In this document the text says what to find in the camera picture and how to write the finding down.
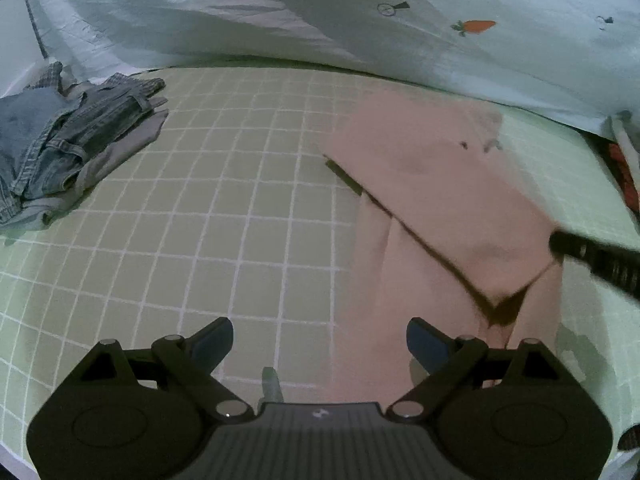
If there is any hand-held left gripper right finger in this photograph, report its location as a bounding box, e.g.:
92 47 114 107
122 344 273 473
386 317 581 421

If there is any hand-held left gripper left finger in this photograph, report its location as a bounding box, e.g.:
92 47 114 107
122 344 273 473
65 317 253 422

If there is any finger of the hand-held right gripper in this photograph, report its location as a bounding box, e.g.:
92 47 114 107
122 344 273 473
548 230 640 303

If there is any beige garment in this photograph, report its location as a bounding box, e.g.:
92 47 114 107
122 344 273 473
317 90 566 403

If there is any green checked mat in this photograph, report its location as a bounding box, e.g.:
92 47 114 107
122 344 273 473
0 65 640 466

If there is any grey garment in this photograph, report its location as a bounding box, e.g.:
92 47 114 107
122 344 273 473
15 107 168 231

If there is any light blue denim shirt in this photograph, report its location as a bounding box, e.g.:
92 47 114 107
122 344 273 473
0 90 71 226

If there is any pale blue printed blanket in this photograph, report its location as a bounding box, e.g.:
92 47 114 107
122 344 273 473
22 0 640 136

